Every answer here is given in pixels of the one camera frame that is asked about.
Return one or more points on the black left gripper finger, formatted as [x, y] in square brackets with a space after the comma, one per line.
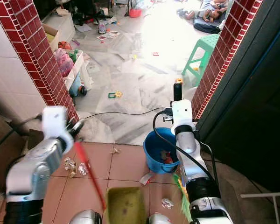
[80, 126]

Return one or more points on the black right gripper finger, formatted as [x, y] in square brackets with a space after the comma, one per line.
[177, 91]

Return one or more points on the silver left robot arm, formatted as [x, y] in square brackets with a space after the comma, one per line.
[30, 175]

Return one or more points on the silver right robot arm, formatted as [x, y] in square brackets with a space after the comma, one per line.
[198, 186]

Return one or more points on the dark blue floor mattress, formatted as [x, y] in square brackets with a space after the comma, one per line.
[205, 27]

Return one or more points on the small yellow toy block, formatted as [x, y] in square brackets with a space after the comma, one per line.
[178, 80]

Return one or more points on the blue plastic bucket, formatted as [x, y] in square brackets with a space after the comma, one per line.
[154, 140]

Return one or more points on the flat brown cardboard piece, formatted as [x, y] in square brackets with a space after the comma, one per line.
[35, 139]

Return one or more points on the red rubbish in bucket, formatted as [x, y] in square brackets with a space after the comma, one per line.
[166, 157]

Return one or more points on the small brown debris scrap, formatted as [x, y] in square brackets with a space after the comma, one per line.
[115, 150]

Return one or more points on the green plastic stool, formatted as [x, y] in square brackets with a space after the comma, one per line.
[207, 43]

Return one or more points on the white storage rack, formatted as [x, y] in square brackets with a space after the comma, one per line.
[83, 67]

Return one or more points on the pink plastic bag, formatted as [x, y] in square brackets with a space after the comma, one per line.
[64, 63]

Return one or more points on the white strip of paper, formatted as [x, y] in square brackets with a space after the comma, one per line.
[146, 178]

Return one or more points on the silver robot left leg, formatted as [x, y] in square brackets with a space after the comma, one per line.
[83, 217]

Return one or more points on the silver robot leg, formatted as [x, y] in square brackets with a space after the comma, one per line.
[83, 217]
[159, 219]

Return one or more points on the person lying down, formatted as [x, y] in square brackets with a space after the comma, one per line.
[207, 10]

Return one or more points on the small red basket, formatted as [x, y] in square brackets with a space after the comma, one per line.
[135, 13]

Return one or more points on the open cardboard box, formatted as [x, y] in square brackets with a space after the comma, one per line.
[52, 35]

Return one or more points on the small grey canister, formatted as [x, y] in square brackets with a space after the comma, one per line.
[101, 27]

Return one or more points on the silver robot right leg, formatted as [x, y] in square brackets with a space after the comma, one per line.
[159, 219]

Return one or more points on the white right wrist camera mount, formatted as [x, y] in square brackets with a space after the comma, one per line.
[182, 113]

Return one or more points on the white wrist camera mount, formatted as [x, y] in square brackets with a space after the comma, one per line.
[56, 122]
[182, 113]

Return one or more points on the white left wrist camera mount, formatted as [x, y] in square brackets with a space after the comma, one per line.
[56, 122]

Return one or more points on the green square toy frame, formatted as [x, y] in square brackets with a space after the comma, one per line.
[112, 95]

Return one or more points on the white metal rail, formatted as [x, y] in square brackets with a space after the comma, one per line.
[263, 194]

